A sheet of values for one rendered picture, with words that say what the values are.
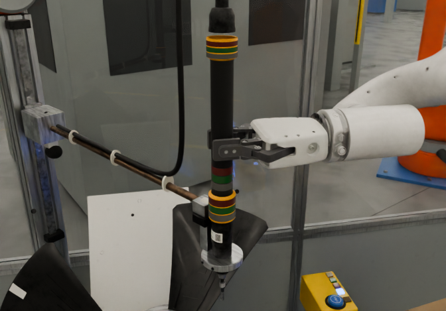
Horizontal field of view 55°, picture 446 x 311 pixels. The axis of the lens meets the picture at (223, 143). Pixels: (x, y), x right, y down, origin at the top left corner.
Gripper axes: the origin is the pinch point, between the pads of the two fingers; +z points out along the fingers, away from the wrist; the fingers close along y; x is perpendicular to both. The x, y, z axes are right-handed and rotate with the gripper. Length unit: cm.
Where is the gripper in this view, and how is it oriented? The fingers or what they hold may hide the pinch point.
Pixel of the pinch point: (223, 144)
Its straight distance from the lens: 65.0
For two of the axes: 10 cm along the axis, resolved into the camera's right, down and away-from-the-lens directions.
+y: -2.0, -3.6, 9.1
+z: -9.8, 0.7, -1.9
